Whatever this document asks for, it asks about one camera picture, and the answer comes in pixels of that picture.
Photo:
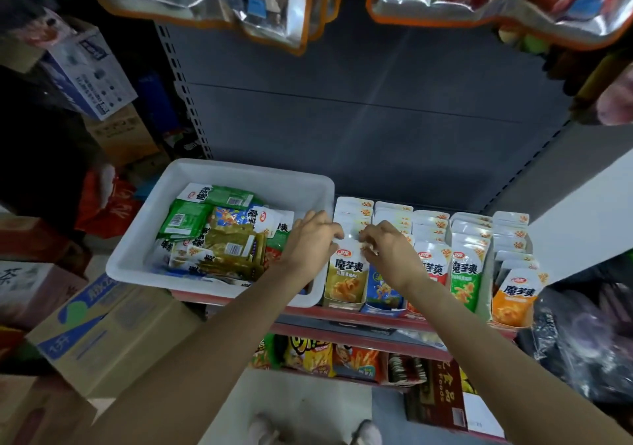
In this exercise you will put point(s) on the person's left hand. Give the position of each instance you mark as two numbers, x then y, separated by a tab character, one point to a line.
309	246

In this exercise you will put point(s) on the person's right hand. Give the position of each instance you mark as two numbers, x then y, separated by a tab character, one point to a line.
393	254

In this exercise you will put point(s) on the blue display box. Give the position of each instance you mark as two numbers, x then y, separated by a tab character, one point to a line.
394	209

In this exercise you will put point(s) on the red display box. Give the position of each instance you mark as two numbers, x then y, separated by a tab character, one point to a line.
430	218

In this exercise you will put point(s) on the gold display box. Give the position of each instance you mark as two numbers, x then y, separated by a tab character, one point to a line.
351	205

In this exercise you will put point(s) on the pile of snack packets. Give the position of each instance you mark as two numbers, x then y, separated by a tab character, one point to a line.
213	232

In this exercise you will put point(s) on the green display box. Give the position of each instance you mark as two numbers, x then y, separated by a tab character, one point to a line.
485	296

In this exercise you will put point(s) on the orange display box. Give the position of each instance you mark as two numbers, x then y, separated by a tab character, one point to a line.
539	262

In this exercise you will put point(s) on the white plastic bin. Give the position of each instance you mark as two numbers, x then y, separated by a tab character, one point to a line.
134	252

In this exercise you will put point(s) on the person's right forearm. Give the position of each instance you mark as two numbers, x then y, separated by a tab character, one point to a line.
514	370

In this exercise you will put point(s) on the person's left forearm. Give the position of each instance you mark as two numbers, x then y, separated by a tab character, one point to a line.
198	366

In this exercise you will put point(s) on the yellow snack packets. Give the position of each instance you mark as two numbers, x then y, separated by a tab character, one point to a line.
467	380

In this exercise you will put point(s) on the person's right shoe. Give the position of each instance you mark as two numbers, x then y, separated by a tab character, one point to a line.
367	432

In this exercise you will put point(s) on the person's shoe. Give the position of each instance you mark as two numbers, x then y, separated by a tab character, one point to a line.
367	432
264	430

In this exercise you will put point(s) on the person's left shoe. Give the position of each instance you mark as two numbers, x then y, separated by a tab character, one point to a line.
264	430

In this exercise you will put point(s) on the plain brown cardboard carton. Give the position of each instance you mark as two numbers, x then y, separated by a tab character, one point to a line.
124	135

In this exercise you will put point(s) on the blue print cardboard carton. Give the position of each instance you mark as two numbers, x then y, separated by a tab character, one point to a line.
104	339

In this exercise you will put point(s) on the hanging yellow green snack bags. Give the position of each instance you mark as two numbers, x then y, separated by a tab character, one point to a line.
574	69

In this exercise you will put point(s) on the white blue carton box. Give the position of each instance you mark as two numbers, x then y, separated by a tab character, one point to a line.
89	69

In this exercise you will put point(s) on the row of orange chip bags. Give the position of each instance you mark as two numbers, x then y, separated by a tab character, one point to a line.
326	359

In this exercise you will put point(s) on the dark red white-label carton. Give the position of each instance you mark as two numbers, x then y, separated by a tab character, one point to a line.
435	400

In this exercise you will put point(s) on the red plastic bag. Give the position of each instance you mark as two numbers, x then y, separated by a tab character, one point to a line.
107	207

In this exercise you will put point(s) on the black plastic wrapped bundle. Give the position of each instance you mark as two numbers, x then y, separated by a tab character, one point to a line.
584	341

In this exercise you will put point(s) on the pale printed carton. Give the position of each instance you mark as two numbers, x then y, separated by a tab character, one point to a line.
40	296

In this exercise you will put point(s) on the hanging pink candy bag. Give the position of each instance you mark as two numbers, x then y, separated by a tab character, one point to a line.
618	99

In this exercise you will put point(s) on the red yellow carton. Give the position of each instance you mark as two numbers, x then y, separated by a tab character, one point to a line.
10	343

